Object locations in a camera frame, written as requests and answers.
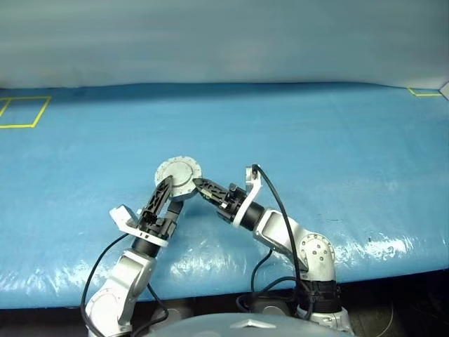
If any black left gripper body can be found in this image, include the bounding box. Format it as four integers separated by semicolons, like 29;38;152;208
138;209;178;242

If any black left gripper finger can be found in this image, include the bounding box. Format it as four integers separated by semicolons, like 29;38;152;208
141;175;173;220
166;199;185;220

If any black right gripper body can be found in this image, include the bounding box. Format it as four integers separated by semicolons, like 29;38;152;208
215;182;249;225

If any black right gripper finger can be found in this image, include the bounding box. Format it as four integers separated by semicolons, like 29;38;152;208
196;187;229;209
192;178;231;196

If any silver round motor housing lid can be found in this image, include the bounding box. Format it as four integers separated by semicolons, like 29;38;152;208
154;155;205;201

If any blue plastic table cover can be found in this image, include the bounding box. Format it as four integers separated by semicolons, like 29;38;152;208
0;82;449;310

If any dark rounded shape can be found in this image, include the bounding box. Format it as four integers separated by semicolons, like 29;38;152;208
154;298;193;322
250;295;300;317

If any silver robot torso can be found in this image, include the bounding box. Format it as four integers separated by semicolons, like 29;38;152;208
144;311;352;337

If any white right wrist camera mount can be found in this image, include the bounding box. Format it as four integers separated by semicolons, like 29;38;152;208
232;164;263;226

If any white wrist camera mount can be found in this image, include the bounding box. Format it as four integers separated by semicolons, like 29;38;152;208
109;204;170;249
232;164;263;226

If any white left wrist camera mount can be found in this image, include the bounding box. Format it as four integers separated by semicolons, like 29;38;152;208
109;204;170;249

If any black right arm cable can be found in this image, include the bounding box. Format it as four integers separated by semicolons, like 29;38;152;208
236;164;317;321

